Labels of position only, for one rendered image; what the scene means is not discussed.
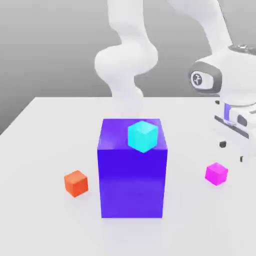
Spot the small cyan cube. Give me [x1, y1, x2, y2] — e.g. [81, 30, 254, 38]
[127, 120, 159, 154]

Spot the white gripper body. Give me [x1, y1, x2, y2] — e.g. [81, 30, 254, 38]
[213, 114, 256, 158]

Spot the small orange cube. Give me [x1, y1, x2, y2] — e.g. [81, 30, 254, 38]
[63, 169, 89, 198]

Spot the large purple box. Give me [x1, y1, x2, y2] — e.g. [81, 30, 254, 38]
[97, 118, 168, 219]

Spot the small magenta cube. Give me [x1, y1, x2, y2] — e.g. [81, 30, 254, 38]
[204, 162, 229, 187]

